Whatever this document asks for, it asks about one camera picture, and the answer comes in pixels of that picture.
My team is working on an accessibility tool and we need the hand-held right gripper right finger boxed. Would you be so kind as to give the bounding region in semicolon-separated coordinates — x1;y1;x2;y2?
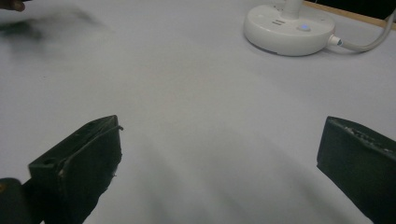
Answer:
316;116;396;224

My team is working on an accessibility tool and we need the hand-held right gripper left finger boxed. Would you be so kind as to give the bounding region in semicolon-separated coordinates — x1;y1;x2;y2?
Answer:
28;114;124;224

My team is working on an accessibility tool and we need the white desk lamp base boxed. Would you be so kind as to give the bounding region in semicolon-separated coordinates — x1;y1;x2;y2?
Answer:
243;0;336;57

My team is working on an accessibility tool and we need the white power cable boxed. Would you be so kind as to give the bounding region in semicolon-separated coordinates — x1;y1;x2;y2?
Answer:
326;8;396;53

